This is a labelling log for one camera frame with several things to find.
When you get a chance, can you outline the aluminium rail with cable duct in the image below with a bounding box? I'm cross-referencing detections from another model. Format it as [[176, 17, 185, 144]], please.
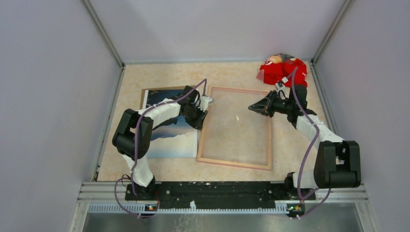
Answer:
[[70, 181, 380, 232]]

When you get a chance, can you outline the brown backing board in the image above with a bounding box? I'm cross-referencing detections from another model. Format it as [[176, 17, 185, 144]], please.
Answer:
[[140, 86, 185, 109]]

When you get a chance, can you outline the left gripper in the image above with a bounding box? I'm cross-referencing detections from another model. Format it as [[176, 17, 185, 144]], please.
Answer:
[[182, 103, 208, 131]]

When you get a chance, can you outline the landscape photo print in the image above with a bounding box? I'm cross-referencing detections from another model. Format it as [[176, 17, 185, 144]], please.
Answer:
[[141, 86, 198, 159]]

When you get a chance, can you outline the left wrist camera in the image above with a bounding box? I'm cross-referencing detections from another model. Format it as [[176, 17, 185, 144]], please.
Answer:
[[198, 95, 214, 111]]

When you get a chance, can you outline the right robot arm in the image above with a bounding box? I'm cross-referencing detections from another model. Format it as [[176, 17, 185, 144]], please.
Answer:
[[248, 85, 361, 202]]

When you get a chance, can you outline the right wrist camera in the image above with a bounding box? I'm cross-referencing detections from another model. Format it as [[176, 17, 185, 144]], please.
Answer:
[[275, 81, 286, 99]]

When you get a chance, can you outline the red crumpled cloth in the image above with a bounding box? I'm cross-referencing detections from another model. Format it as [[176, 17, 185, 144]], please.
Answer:
[[256, 53, 308, 87]]

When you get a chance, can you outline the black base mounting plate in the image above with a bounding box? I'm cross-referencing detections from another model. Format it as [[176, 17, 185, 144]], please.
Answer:
[[125, 181, 299, 210]]

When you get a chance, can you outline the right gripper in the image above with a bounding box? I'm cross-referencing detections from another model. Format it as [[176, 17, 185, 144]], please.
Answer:
[[248, 90, 293, 118]]

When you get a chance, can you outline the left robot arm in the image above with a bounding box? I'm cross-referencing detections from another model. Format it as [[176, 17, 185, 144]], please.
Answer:
[[112, 86, 214, 200]]

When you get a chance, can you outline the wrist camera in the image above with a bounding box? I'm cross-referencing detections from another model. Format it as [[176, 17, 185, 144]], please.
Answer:
[[275, 81, 286, 99], [198, 95, 214, 111]]

